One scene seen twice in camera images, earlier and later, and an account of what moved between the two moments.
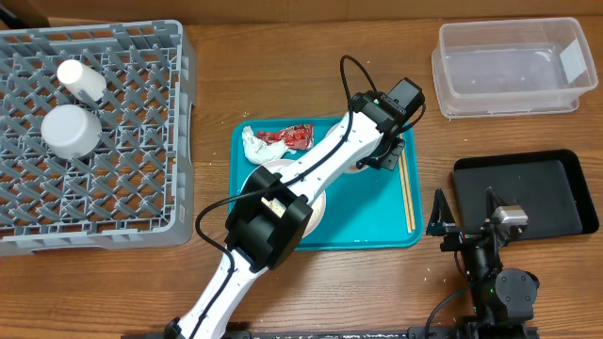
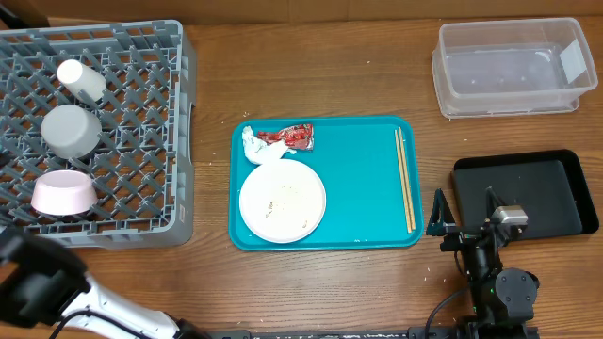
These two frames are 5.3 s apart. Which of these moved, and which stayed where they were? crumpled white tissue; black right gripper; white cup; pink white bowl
Moved: pink white bowl
Stayed: crumpled white tissue; black right gripper; white cup
